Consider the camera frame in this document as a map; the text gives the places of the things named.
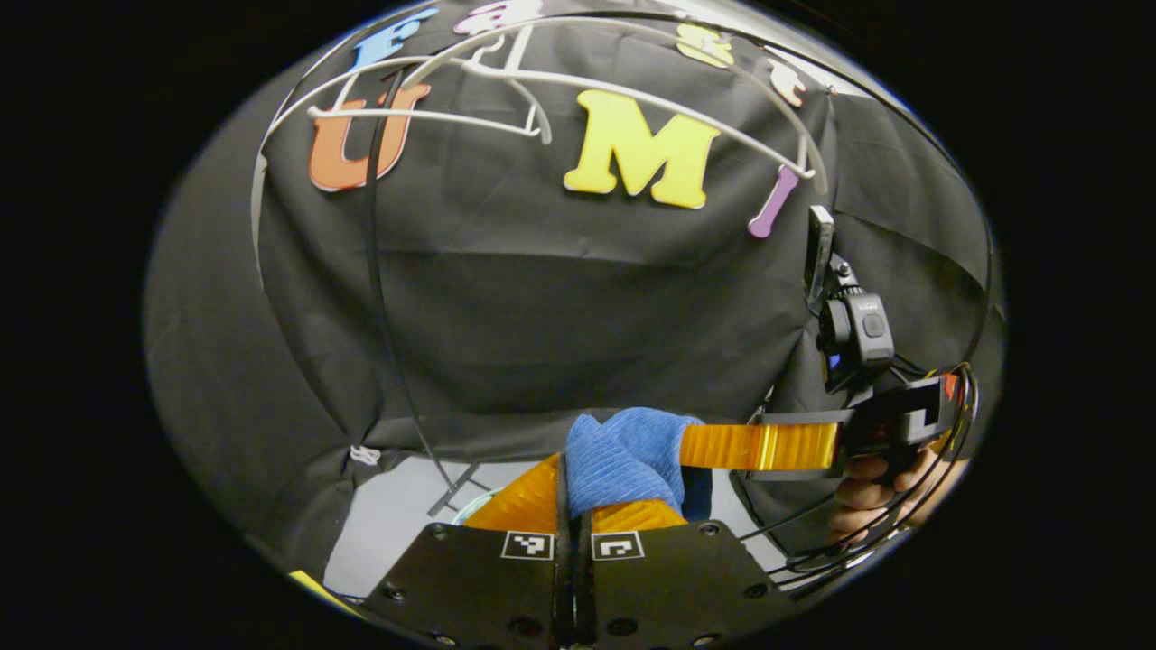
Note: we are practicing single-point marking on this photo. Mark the blue jacket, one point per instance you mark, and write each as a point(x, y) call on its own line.
point(623, 451)

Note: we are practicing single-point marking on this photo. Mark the thin white clothes hanger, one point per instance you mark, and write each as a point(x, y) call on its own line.
point(325, 112)

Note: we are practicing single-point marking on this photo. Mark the yellow strip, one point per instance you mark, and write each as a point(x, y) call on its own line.
point(316, 587)

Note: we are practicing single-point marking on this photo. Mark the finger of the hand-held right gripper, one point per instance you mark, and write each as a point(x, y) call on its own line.
point(768, 447)

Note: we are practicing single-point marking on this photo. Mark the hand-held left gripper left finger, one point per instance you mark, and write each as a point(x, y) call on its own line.
point(470, 587)

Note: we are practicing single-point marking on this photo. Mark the white cloth clip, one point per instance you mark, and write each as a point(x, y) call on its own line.
point(365, 454)

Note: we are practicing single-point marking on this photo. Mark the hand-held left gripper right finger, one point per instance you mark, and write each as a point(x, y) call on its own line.
point(686, 587)

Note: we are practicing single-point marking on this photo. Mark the black backdrop cloth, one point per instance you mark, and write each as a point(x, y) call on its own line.
point(542, 316)

